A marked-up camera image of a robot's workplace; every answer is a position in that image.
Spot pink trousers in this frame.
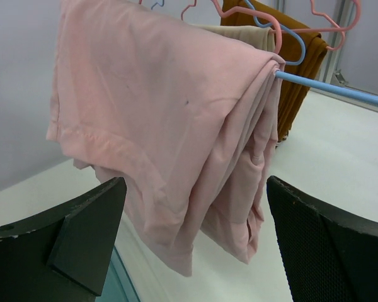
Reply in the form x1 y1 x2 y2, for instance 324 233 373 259
47 1 285 277

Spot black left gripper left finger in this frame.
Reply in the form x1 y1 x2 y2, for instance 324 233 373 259
0 177 127 301

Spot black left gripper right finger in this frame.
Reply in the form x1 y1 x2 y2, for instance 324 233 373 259
266 176 378 302

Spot beige trousers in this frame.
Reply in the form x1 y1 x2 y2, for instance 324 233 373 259
195 25 275 52

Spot pink wire hanger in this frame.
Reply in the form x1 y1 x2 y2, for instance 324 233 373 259
285 0 362 52
138 0 284 56

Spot teal plastic basket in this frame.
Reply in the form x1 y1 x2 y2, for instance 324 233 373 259
96 247 140 302

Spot brown trousers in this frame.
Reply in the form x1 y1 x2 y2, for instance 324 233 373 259
219 0 330 147

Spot aluminium right frame strut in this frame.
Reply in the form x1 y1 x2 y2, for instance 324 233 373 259
314 0 360 89

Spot blue wire hanger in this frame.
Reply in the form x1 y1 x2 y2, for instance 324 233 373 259
149 0 307 67
275 71 378 107

